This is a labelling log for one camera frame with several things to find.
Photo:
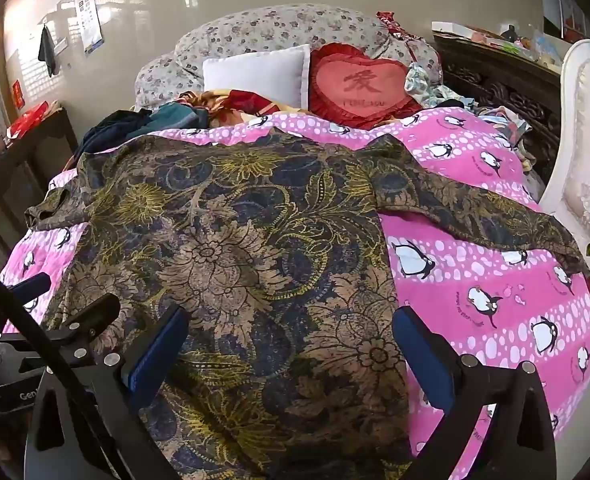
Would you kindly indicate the brown floral patterned garment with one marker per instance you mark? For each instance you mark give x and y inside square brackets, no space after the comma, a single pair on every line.
[255,260]

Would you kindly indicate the grey floral quilt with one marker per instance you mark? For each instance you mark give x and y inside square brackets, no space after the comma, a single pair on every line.
[255,25]

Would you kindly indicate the light patterned clothes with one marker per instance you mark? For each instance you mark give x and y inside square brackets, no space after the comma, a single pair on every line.
[420,82]

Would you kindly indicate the dark hanging cloth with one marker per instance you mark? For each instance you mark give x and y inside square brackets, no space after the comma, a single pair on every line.
[48,50]

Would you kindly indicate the red heart-shaped cushion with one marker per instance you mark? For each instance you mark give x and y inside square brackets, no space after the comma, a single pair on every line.
[360,85]

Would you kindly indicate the white flat box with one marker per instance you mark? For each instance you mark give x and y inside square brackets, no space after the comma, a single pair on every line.
[455,27]

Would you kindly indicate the pink penguin print blanket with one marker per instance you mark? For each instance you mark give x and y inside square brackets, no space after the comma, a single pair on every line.
[475,280]

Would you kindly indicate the red wall sign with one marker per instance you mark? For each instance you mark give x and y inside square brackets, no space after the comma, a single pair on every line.
[18,94]

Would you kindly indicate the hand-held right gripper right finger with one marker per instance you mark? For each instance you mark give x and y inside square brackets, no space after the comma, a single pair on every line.
[422,360]

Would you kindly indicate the navy blue clothes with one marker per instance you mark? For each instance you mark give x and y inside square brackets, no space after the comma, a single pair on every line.
[115,127]

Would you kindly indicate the teal cloth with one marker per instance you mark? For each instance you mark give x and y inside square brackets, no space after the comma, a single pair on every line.
[175,117]

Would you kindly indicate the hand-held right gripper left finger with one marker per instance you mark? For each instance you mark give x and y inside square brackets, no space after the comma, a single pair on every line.
[157,350]

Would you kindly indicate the red box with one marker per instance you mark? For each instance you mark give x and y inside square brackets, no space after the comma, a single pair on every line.
[27,120]

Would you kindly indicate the dark wooden table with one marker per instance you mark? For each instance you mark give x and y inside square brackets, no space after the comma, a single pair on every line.
[35,150]

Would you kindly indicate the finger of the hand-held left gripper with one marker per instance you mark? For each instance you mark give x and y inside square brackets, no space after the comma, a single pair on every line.
[30,285]
[95,315]

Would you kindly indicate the wall calendar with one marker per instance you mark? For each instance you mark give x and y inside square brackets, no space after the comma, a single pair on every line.
[89,15]

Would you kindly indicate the white pillow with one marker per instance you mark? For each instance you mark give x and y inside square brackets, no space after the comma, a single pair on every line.
[255,72]

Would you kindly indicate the red and gold blanket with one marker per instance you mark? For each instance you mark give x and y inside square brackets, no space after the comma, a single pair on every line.
[245,100]

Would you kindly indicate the red patterned bag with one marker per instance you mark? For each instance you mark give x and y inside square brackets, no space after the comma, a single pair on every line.
[395,25]

